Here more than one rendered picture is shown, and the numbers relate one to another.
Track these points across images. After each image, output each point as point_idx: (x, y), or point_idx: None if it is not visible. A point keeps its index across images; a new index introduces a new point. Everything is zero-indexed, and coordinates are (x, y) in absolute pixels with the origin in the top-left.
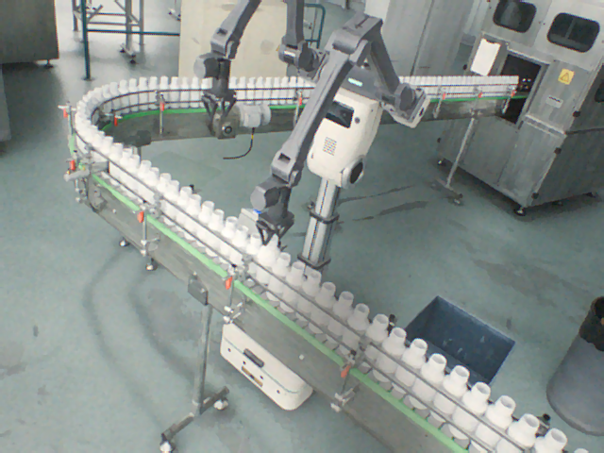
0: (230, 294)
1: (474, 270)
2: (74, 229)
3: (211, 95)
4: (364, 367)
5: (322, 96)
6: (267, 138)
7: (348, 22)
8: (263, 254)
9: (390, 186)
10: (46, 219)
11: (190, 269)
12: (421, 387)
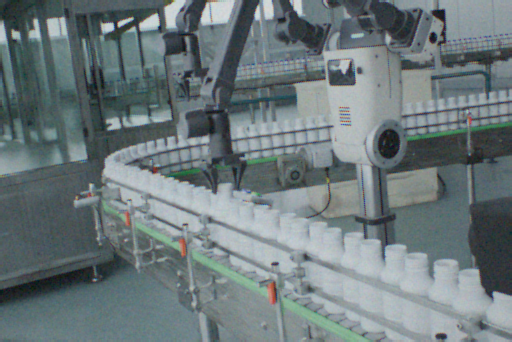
0: (190, 266)
1: None
2: (154, 336)
3: (181, 72)
4: (318, 305)
5: (237, 7)
6: (414, 228)
7: None
8: (216, 205)
9: None
10: (129, 328)
11: (176, 270)
12: (359, 291)
